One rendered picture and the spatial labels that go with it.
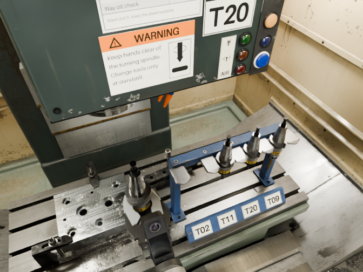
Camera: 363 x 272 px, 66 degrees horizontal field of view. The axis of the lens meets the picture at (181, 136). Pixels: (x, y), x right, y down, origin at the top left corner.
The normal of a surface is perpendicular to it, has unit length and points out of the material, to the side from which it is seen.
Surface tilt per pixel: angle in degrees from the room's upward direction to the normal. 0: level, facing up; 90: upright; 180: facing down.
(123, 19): 90
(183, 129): 0
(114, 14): 90
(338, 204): 24
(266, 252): 7
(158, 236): 62
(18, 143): 90
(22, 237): 0
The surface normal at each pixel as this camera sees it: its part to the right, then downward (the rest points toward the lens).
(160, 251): 0.31, 0.25
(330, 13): -0.92, 0.28
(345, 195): -0.37, -0.53
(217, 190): 0.00, -0.71
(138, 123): 0.40, 0.65
